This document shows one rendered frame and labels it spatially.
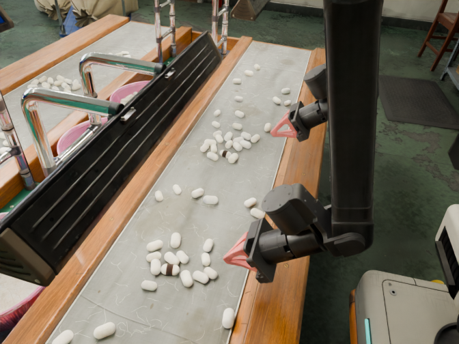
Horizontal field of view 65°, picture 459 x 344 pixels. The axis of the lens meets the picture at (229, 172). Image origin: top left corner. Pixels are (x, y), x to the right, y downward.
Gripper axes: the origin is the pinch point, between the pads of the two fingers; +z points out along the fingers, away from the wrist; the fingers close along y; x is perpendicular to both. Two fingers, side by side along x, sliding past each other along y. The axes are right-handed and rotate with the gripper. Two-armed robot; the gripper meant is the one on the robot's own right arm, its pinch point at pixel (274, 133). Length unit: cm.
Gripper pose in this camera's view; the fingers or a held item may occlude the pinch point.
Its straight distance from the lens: 97.0
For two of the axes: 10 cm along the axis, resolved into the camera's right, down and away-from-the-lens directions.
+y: -2.8, 6.0, -7.5
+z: -7.7, 3.3, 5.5
